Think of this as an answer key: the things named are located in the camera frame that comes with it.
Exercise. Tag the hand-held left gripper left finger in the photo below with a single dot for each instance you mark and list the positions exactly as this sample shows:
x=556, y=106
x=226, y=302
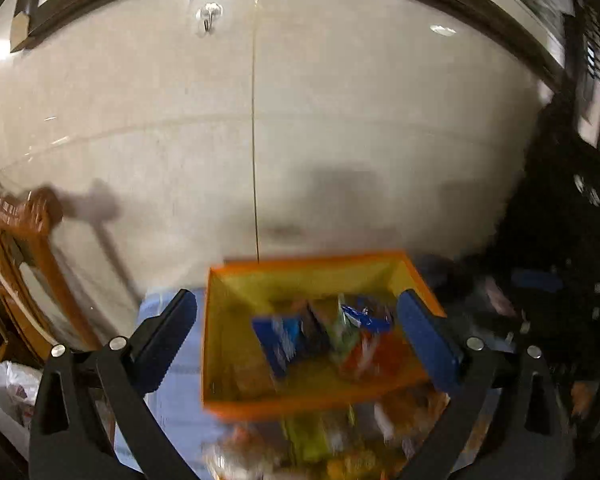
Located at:
x=167, y=332

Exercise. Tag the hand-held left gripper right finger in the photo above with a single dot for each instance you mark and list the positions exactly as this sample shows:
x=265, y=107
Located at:
x=425, y=335

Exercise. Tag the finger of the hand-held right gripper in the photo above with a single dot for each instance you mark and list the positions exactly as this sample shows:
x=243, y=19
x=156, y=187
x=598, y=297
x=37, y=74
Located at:
x=537, y=280

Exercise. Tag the orange red snack packet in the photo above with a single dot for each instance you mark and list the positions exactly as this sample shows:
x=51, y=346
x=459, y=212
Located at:
x=380, y=355

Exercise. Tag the grey pink snack packet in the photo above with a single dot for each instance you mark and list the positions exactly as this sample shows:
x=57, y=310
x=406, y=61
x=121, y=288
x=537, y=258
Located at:
x=480, y=287

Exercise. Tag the blue white snack packet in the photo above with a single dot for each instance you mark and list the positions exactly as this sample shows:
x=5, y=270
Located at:
x=365, y=319

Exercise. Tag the yellow orange snack bag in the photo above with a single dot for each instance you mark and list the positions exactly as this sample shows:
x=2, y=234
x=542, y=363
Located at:
x=412, y=415

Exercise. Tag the green snack packet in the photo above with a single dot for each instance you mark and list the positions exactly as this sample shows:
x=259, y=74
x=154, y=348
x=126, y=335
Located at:
x=344, y=335

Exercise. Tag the orange plastic bin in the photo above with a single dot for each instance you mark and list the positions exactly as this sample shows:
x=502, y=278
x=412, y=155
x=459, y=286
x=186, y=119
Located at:
x=240, y=290

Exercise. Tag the heap of mixed snack packets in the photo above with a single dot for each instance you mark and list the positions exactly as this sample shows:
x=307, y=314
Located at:
x=365, y=460

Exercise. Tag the light blue tablecloth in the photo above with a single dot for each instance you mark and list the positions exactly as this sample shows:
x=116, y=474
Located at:
x=177, y=420

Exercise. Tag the white plastic bag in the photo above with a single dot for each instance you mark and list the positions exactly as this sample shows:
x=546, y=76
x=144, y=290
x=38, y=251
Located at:
x=5, y=385

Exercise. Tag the carved wooden chair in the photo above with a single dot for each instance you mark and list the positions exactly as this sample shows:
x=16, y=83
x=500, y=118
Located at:
x=25, y=220

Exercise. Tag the dark shelf unit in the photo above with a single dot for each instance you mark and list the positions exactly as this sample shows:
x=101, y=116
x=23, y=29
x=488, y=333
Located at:
x=592, y=45

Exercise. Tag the clear adhesive wall hook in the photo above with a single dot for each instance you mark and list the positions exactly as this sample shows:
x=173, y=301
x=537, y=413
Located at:
x=210, y=10

